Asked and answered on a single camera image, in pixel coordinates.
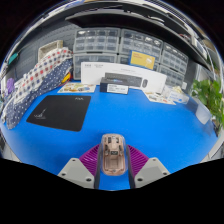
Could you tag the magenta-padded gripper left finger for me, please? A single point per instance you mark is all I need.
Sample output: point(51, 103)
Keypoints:
point(74, 171)

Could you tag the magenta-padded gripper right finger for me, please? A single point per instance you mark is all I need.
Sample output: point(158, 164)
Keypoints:
point(151, 171)

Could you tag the pink translucent computer mouse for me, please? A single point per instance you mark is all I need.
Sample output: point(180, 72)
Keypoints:
point(114, 156)

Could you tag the black mouse pad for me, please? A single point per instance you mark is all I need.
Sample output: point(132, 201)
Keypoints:
point(60, 113)

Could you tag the colourful sticker sheet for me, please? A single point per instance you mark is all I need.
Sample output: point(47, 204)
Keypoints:
point(159, 98)
point(76, 88)

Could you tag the clear plastic packet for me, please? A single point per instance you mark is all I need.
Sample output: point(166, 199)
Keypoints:
point(178, 96)

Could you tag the navy polka dot cloth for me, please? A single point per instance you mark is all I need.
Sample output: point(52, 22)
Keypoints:
point(30, 100)

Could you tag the small dark box white label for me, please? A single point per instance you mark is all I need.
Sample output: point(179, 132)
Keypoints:
point(113, 88)

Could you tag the yellow plastic object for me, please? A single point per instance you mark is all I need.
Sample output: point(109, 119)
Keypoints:
point(66, 78)

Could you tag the potted green plant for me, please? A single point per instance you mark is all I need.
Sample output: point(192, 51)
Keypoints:
point(210, 96)

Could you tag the long white keyboard box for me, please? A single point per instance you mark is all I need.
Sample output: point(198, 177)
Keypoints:
point(93, 71)

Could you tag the purple cloth bag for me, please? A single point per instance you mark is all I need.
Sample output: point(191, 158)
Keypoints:
point(10, 86)

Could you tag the red blue checked cloth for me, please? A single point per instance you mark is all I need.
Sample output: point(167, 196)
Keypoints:
point(41, 68)

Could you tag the yellow and blue box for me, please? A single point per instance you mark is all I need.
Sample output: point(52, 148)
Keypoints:
point(142, 60)

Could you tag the white woven basket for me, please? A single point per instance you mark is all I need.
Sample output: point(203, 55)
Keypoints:
point(49, 49)

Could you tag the teal box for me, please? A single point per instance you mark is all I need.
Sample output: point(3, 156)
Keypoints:
point(13, 58)

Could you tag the dark wall shelf unit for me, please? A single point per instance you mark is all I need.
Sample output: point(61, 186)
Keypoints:
point(140, 20)

